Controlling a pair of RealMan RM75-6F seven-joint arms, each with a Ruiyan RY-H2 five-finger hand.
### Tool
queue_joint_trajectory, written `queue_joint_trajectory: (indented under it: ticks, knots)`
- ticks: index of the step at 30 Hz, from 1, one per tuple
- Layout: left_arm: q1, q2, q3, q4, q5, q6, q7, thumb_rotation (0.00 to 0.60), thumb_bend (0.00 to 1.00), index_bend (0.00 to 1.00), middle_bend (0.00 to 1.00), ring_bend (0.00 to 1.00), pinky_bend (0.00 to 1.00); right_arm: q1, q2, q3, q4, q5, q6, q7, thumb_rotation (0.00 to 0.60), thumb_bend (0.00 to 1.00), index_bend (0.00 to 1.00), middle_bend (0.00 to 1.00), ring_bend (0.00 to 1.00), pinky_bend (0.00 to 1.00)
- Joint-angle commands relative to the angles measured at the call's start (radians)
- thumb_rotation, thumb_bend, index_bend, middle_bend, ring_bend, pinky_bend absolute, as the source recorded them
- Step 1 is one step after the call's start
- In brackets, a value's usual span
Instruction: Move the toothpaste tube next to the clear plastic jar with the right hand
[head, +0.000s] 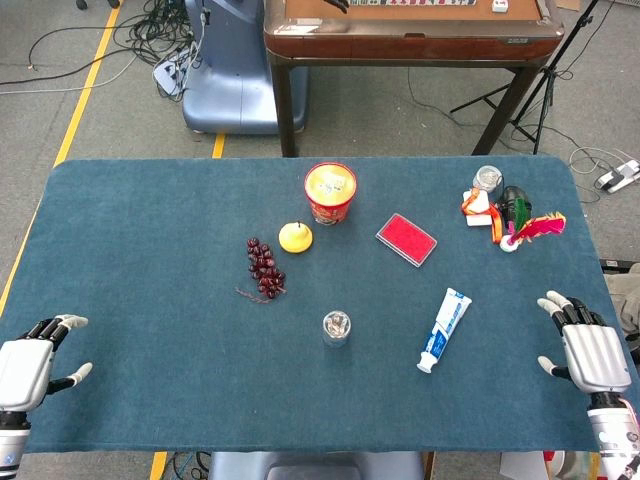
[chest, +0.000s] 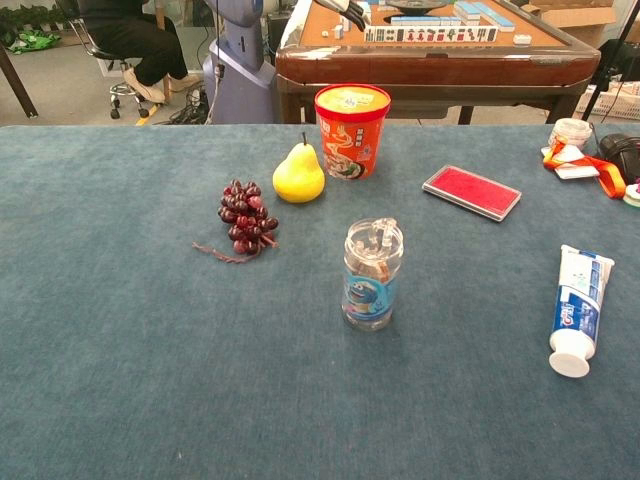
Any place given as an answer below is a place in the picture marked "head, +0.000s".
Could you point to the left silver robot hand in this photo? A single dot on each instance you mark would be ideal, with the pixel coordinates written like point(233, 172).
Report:
point(22, 372)

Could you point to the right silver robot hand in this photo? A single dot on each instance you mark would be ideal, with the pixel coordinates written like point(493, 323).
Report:
point(595, 355)

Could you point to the blue and white toothpaste tube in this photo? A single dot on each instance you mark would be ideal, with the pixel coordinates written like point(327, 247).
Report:
point(445, 327)

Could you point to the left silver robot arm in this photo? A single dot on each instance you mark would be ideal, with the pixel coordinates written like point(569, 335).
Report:
point(11, 442)

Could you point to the blue grey own robot base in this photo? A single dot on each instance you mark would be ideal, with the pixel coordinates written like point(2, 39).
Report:
point(315, 467)

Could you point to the red instant noodle cup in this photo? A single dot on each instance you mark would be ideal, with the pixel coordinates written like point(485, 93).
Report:
point(330, 192)

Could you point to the black robot hand on mahjong table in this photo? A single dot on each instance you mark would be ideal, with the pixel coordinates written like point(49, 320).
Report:
point(339, 4)

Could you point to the grey fabric bundle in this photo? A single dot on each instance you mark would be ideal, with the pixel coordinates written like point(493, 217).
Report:
point(625, 295)

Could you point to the pink green feather shuttlecock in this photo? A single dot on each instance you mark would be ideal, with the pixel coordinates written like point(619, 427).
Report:
point(542, 226)

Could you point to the blue felt table cloth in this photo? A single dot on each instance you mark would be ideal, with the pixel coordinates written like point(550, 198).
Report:
point(175, 360)

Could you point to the black computer mouse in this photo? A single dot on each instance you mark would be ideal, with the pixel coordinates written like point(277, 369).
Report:
point(511, 200)

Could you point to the small clear plastic jar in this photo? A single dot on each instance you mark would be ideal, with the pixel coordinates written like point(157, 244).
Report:
point(487, 178)

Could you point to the red ink pad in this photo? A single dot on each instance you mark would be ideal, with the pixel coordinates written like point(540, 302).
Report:
point(406, 239)

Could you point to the clear jar with cartoon label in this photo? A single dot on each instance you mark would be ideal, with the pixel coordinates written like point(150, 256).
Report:
point(336, 329)

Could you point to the dark red grape bunch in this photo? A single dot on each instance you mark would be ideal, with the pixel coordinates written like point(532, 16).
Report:
point(264, 270)

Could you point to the black tripod stand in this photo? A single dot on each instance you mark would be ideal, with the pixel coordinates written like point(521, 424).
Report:
point(542, 85)

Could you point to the yellow pear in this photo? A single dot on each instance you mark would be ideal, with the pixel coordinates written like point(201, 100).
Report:
point(296, 239)

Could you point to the white power strip with plugs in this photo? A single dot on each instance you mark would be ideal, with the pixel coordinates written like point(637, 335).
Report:
point(167, 72)

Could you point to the single white mahjong tile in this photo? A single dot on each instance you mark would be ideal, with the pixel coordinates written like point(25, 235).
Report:
point(500, 5)

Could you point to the brown mahjong table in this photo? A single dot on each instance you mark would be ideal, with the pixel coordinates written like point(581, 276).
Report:
point(410, 42)

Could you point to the row of mahjong tiles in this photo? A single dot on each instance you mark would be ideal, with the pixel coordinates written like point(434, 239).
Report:
point(410, 2)

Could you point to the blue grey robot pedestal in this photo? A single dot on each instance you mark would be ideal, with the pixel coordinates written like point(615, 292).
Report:
point(225, 85)

